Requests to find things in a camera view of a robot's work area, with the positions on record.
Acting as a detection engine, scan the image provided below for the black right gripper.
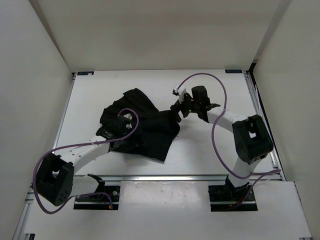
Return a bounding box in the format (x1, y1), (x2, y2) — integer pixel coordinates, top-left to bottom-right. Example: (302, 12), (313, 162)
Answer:
(169, 92), (200, 123)

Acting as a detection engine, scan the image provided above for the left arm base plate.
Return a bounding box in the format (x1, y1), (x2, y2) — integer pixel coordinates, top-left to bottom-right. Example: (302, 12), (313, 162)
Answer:
(71, 174), (121, 211)

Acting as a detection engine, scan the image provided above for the left aluminium frame rail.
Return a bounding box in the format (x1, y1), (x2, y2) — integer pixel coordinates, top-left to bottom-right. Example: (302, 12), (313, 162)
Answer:
(12, 187), (35, 240)

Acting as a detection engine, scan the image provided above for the blue label sticker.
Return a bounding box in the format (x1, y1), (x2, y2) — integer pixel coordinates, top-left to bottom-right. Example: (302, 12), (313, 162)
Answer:
(77, 71), (94, 76)
(225, 69), (243, 74)

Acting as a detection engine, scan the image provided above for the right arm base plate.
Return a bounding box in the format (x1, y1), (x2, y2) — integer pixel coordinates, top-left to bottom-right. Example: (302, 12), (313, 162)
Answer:
(208, 184), (258, 212)

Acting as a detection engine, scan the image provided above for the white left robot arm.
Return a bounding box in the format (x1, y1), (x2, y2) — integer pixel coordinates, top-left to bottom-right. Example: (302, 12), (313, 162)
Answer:
(32, 114), (140, 215)

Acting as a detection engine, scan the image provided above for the left blue label sticker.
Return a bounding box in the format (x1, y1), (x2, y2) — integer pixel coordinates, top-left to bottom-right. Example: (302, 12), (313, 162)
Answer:
(77, 71), (94, 76)

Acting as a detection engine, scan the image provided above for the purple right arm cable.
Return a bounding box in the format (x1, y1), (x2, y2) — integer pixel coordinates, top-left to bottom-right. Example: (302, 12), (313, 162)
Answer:
(172, 72), (281, 208)

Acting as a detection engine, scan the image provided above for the front aluminium rail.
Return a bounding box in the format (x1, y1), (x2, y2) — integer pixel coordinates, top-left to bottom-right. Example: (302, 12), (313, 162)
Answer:
(72, 174), (231, 182)

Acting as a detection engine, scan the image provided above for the black pleated skirt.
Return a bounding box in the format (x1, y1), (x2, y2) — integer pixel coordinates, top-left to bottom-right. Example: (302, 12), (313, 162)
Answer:
(99, 88), (180, 162)

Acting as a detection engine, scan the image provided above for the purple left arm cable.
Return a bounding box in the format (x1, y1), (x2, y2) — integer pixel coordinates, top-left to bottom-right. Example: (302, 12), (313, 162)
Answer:
(34, 108), (140, 215)

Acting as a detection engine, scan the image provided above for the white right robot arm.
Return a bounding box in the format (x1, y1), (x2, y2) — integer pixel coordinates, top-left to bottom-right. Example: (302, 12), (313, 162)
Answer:
(170, 85), (274, 200)

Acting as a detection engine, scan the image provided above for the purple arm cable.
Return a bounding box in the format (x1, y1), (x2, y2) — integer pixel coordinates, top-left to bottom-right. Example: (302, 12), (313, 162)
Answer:
(34, 108), (140, 215)
(172, 72), (281, 208)

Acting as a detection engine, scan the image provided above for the right blue label sticker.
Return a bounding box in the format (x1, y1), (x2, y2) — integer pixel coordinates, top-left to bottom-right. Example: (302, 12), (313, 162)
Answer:
(225, 69), (243, 74)

